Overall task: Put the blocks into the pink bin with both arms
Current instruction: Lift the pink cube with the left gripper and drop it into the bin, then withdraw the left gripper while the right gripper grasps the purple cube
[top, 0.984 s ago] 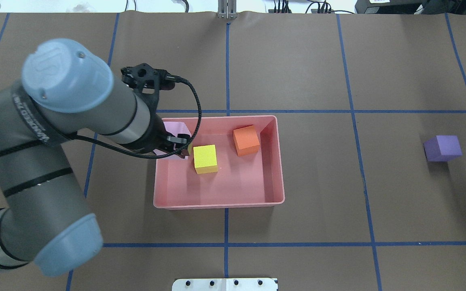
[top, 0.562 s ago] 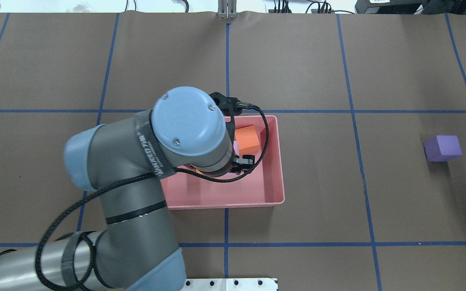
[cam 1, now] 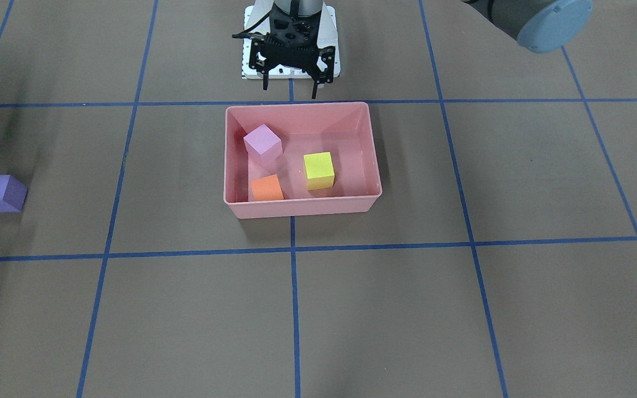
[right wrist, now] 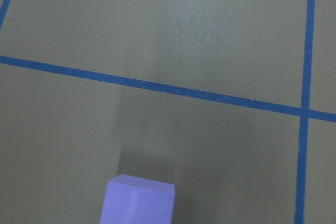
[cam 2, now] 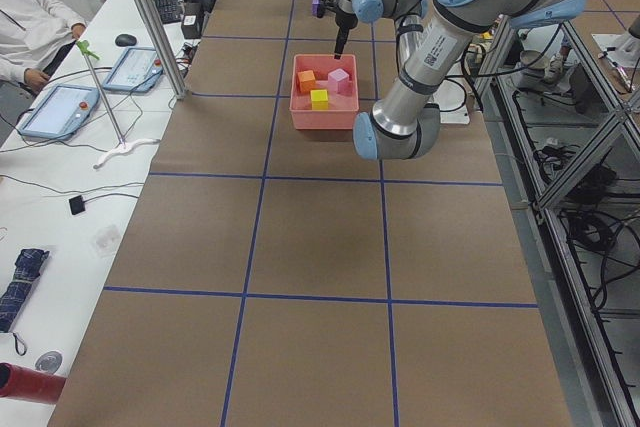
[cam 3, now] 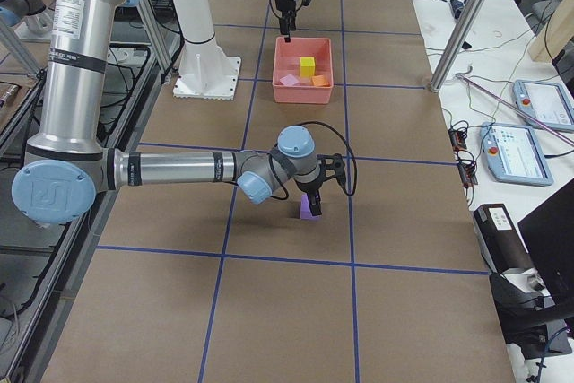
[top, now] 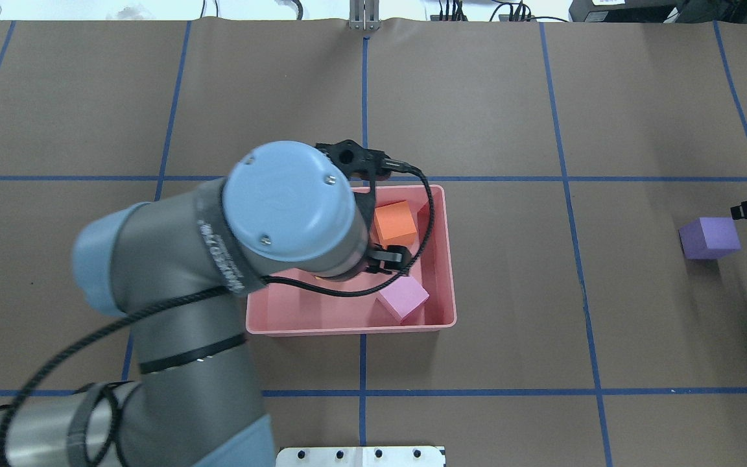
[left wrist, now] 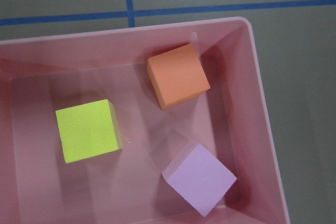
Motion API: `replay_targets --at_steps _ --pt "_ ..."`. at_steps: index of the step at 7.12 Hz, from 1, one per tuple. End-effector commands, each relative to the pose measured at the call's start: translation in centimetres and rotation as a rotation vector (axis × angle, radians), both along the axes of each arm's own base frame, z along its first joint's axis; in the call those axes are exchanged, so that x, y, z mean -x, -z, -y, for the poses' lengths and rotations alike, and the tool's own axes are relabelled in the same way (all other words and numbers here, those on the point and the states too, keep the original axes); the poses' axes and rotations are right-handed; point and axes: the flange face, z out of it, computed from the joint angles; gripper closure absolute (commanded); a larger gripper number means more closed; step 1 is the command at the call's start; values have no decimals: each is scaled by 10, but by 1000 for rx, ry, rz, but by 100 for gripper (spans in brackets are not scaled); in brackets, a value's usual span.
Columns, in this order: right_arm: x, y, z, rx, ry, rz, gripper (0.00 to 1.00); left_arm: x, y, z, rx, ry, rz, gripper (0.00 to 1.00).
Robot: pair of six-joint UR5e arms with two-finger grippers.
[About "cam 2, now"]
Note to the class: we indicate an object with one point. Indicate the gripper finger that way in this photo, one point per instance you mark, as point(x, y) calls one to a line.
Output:
point(340, 43)

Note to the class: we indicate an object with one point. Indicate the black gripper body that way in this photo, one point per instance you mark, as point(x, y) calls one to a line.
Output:
point(343, 20)

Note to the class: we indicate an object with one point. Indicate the purple foam block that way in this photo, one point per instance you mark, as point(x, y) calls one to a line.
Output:
point(316, 8)

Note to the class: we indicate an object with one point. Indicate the pink foam block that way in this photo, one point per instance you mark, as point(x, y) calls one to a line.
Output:
point(338, 81)

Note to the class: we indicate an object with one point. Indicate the orange foam block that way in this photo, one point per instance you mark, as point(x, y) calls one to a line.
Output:
point(306, 81)

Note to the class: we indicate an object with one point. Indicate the yellow foam block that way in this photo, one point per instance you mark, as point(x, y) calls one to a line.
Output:
point(319, 99)

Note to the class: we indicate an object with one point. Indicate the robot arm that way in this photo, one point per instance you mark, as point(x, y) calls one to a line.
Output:
point(405, 124)

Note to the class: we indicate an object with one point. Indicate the pink plastic bin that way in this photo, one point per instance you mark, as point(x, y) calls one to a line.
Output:
point(342, 108)

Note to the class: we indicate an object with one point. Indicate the black box with label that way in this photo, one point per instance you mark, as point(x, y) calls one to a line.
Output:
point(192, 21)

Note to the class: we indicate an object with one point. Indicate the black keyboard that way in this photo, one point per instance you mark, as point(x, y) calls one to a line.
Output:
point(169, 11)

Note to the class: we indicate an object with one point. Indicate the far teach pendant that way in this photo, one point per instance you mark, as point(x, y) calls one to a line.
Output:
point(136, 71)

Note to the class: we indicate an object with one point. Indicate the teach pendant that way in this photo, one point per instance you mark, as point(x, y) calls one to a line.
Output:
point(61, 112)
point(136, 71)

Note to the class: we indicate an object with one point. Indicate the black computer mouse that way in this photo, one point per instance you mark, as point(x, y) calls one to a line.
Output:
point(125, 40)

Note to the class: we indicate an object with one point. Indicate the metal rod with hook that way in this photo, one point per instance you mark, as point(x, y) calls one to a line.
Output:
point(123, 146)

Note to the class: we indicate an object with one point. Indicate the near teach pendant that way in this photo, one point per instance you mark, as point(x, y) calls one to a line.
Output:
point(61, 112)

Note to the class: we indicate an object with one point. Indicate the seated person in white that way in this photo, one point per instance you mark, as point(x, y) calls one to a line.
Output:
point(36, 36)

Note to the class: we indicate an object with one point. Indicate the small black square device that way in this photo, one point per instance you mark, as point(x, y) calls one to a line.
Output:
point(77, 205)

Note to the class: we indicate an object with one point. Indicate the folded blue umbrella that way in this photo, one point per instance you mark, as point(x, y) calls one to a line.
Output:
point(28, 266)

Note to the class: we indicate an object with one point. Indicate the round metal lid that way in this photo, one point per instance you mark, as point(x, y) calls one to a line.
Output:
point(49, 362)

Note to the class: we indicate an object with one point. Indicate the red cylinder bottle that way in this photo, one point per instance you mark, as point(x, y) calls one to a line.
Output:
point(20, 383)

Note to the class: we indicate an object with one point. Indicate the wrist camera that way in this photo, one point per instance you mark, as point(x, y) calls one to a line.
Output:
point(328, 6)

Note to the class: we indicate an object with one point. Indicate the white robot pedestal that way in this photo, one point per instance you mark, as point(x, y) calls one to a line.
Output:
point(454, 99)

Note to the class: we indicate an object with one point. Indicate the aluminium frame post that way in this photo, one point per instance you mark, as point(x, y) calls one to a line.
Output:
point(160, 41)

